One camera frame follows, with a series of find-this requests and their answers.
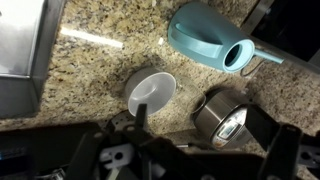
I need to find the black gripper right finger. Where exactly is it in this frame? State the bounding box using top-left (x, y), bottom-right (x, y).
top-left (246, 103), bottom-right (320, 180)

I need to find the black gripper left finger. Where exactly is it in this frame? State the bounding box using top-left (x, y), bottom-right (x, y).
top-left (66, 103), bottom-right (175, 180)

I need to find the stainless rice cooker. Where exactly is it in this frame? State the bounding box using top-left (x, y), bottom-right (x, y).
top-left (192, 87), bottom-right (265, 151)

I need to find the black toaster oven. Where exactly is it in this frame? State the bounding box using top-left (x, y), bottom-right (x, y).
top-left (241, 0), bottom-right (320, 73)

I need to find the stainless steel sink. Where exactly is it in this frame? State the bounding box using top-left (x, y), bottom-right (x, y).
top-left (0, 0), bottom-right (66, 120)

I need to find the teal watering can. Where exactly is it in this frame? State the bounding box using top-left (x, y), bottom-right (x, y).
top-left (167, 1), bottom-right (285, 74)

